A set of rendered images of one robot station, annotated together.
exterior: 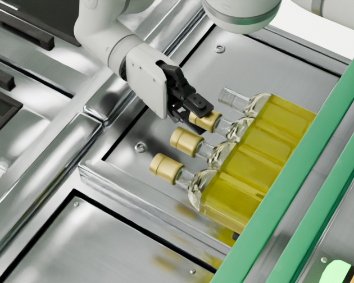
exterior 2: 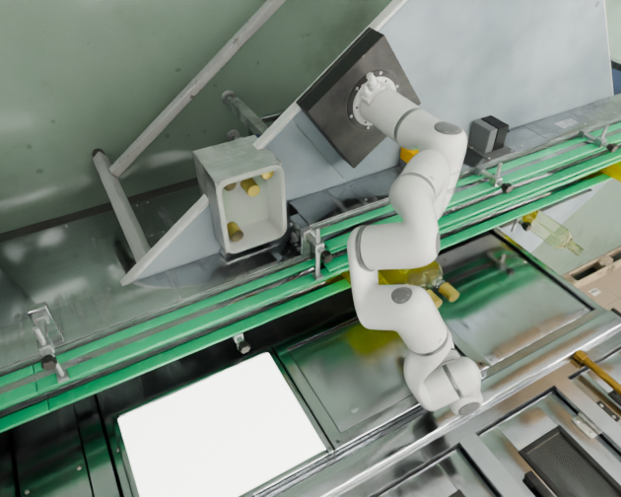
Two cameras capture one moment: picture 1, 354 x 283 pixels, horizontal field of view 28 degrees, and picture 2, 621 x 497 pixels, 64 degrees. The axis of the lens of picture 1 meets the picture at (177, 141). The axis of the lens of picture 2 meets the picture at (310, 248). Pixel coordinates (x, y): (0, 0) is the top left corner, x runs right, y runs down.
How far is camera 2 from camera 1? 159 cm
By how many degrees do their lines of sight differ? 81
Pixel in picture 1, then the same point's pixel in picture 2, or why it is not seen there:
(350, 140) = (375, 215)
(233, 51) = (344, 401)
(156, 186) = not seen: hidden behind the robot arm
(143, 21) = (395, 478)
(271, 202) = not seen: hidden behind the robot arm
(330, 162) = (389, 213)
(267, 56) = (323, 386)
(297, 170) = not seen: hidden behind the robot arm
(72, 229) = (497, 347)
